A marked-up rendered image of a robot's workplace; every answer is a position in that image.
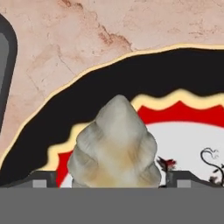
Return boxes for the black red white patterned plate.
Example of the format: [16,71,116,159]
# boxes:
[0,43,224,189]

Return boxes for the dark grey tupperware container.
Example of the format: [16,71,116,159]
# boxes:
[0,13,19,133]

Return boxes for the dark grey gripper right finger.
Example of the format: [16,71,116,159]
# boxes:
[166,170,223,189]

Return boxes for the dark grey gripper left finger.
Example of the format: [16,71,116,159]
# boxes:
[2,171,58,189]

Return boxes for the pale cream dumpling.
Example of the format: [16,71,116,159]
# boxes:
[66,94,162,189]

